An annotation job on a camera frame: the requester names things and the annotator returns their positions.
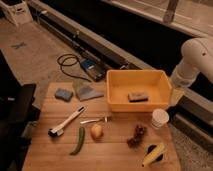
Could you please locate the yellow-red apple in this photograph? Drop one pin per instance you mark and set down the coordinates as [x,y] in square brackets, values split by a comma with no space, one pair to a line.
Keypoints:
[96,131]

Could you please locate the black chair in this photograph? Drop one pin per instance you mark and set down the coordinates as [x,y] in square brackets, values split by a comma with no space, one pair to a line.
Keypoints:
[16,111]

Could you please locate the blue device on floor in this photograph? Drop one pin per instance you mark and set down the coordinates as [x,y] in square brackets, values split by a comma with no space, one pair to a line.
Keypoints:
[87,64]

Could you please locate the silver fork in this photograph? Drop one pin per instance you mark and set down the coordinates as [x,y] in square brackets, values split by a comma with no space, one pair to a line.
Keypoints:
[103,119]

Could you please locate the white cup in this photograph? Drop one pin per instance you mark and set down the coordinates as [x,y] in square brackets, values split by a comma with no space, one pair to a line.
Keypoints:
[159,118]

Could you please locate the yellow corn cob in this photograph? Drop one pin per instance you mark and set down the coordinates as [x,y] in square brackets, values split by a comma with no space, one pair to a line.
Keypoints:
[156,152]

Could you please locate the small black bowl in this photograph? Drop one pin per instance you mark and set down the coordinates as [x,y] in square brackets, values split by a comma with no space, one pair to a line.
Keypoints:
[150,148]

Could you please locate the grey-green folded cloth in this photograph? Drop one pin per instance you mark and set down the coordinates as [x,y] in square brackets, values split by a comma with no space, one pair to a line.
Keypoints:
[85,92]

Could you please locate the yellow plastic tray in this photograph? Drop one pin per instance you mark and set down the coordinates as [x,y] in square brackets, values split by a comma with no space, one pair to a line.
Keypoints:
[120,83]

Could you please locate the blue sponge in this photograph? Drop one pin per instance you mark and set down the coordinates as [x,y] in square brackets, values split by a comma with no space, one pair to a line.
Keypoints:
[63,94]

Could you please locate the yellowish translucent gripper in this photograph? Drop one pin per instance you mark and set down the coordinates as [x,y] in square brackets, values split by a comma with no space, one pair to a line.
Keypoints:
[176,95]

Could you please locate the dark grape bunch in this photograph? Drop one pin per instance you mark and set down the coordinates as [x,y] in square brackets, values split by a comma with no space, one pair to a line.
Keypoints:
[137,138]

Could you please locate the dark sponge in tray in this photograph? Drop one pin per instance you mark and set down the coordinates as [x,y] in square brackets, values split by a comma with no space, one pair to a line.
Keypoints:
[138,96]

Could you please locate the green cucumber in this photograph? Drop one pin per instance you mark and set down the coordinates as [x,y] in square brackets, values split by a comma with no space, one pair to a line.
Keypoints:
[80,141]

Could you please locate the white box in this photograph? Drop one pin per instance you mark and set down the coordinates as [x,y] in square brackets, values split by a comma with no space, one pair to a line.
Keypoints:
[17,14]

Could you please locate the white-handled black brush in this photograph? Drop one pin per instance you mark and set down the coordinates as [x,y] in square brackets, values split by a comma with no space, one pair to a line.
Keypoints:
[59,129]

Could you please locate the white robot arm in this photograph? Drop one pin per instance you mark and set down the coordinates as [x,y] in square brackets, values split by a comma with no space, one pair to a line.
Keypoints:
[197,57]

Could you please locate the metal floor rail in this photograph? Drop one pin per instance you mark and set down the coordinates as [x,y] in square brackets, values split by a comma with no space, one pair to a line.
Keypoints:
[86,42]

